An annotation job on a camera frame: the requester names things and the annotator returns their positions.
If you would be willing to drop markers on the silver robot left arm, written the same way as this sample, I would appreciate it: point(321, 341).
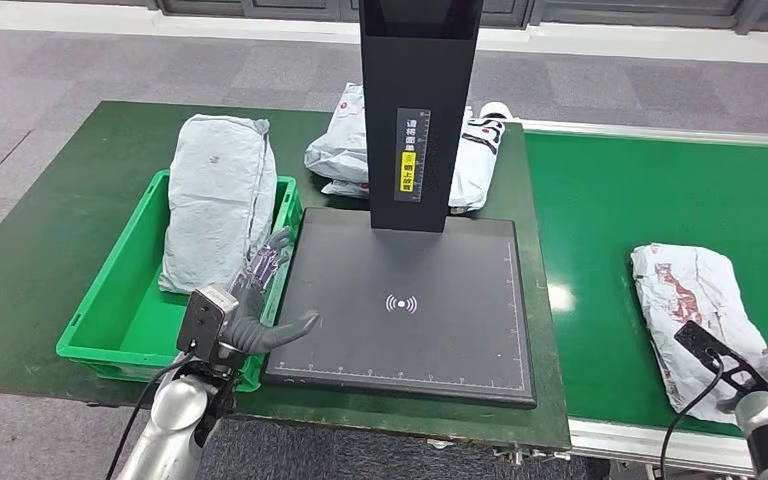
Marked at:
point(172, 417)

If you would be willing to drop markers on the white parcel red print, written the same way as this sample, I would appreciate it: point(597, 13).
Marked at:
point(689, 291)

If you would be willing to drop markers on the black scanner machine column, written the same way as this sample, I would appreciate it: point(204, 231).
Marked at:
point(417, 66)

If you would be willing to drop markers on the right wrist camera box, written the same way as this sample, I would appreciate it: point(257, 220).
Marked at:
point(715, 348)

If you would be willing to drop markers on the grey-white parcel small red dot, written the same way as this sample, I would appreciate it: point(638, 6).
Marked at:
point(341, 146)

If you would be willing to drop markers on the flat pale grey parcel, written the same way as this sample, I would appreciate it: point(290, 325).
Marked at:
point(347, 189)

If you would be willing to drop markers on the white cylindrical roll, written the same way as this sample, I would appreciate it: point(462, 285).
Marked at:
point(496, 110)

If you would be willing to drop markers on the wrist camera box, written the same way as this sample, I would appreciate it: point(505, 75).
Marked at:
point(715, 348)
point(205, 321)

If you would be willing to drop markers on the plain grey-white poly mailer parcel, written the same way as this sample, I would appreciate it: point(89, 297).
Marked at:
point(218, 199)

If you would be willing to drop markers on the black scanner machine platform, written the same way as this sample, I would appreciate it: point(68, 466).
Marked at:
point(424, 331)

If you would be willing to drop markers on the aluminium conveyor frame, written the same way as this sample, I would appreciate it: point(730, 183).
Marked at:
point(622, 442)

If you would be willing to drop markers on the white parcel bold black letters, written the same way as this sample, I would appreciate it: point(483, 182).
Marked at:
point(480, 169)

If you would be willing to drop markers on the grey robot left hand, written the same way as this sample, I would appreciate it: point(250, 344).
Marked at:
point(248, 331)

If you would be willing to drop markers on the green plastic crate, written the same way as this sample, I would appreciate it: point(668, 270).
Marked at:
point(139, 324)

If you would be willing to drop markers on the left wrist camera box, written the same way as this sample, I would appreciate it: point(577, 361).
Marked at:
point(205, 321)

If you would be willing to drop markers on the green conveyor belt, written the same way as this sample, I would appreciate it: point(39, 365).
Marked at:
point(609, 232)

